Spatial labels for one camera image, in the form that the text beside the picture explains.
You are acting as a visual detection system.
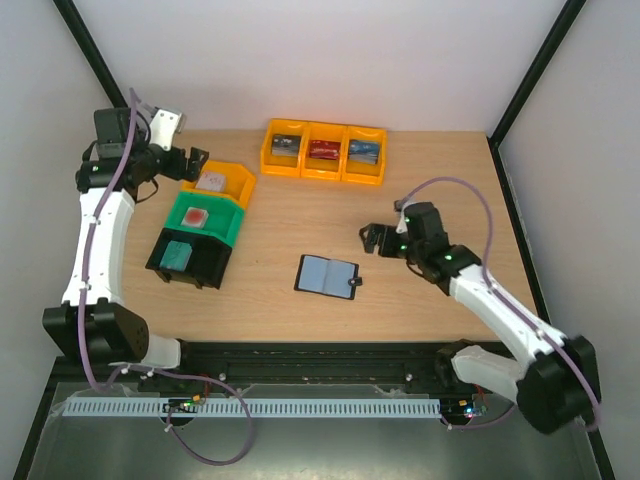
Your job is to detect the teal VIP card stack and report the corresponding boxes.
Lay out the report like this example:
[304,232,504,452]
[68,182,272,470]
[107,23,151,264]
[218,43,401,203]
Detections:
[159,240,193,271]

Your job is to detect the yellow bin with blue cards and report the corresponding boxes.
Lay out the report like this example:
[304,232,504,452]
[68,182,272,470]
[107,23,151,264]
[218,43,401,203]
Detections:
[340,125,387,186]

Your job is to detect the white slotted cable duct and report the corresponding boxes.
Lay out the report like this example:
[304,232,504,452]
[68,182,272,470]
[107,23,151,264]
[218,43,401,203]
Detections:
[62,397,441,419]

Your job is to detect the green plastic bin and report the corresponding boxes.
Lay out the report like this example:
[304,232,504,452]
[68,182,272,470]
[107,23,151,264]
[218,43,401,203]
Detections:
[164,192,245,247]

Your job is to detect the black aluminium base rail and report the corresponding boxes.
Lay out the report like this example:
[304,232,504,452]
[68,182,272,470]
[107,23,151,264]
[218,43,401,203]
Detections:
[122,340,581,396]

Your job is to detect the yellow bin with red cards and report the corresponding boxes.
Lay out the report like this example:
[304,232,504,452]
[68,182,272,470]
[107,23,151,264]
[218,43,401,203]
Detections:
[301,122,347,181]

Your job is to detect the black leather card holder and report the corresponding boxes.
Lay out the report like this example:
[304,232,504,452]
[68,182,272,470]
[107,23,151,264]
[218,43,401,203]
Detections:
[294,254,363,300]

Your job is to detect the yellow bin near green bin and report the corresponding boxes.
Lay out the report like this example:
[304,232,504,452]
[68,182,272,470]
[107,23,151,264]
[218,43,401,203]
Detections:
[181,160,256,210]

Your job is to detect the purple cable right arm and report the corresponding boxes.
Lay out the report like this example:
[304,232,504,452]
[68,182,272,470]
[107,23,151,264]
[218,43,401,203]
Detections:
[397,176,601,434]

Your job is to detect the blue VIP card stack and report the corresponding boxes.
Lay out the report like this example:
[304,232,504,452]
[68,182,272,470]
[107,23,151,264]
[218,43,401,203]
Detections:
[348,140,380,165]

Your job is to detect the grey VIP card stack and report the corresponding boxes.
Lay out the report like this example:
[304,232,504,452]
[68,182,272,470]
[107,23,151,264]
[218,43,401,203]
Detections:
[271,134,302,158]

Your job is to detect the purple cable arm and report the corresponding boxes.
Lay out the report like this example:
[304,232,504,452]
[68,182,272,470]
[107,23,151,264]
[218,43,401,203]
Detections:
[77,87,256,466]
[397,176,601,434]

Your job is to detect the black frame post left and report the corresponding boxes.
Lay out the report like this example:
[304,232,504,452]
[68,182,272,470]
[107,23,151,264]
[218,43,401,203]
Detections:
[52,0,151,146]

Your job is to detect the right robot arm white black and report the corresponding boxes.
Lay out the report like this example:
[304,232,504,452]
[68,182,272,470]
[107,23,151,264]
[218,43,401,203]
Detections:
[359,202,601,434]

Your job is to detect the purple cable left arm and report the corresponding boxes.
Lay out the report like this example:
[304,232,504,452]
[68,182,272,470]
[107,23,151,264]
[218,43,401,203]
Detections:
[77,87,256,466]

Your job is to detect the yellow bin with grey cards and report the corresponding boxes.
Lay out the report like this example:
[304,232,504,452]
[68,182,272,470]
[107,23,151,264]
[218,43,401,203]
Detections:
[260,118,309,178]

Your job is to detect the black frame post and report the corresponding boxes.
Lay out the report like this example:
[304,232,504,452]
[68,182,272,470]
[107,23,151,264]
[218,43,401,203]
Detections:
[488,0,587,144]
[52,0,151,146]

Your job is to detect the black frame post right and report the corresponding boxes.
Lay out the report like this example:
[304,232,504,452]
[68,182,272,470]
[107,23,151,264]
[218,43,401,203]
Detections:
[488,0,587,144]

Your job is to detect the white red-circle card stack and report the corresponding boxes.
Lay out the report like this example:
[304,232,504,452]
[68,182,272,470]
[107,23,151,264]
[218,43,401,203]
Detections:
[180,207,209,229]

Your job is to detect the red VIP card stack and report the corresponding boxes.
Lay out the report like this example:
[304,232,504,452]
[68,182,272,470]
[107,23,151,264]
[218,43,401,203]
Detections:
[308,139,341,161]

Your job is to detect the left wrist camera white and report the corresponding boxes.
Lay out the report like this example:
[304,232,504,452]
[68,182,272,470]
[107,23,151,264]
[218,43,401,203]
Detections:
[149,107,186,152]

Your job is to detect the white floral card stack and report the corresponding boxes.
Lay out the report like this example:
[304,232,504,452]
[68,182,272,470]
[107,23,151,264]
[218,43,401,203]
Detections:
[195,170,227,193]

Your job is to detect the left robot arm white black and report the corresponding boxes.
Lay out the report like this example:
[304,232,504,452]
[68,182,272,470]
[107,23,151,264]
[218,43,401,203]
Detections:
[42,107,208,369]

